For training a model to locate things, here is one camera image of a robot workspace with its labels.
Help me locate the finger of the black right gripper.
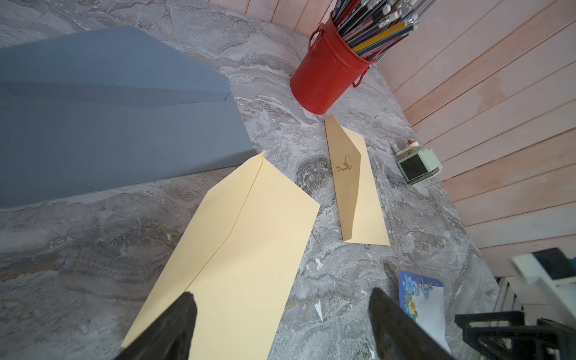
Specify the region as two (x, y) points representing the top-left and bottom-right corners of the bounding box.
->
(454, 310), (575, 359)

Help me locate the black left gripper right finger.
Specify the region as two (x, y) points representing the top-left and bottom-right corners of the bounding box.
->
(368, 287), (453, 359)

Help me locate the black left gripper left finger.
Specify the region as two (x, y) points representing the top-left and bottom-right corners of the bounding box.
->
(115, 292), (197, 360)

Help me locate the blue bordered letter paper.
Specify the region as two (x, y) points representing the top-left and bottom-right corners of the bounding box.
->
(399, 271), (452, 354)

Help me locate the yellow envelope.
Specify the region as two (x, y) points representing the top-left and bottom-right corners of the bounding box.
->
(122, 154), (320, 359)
(324, 115), (390, 246)

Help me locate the grey paper envelope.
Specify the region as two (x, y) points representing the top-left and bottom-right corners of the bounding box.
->
(1, 26), (254, 208)

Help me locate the red pencil cup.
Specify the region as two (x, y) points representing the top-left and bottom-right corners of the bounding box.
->
(289, 19), (373, 115)

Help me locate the bunch of pencils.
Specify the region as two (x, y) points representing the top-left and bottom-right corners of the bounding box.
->
(330, 0), (437, 62)

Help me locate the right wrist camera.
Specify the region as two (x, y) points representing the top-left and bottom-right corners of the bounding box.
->
(512, 247), (575, 329)

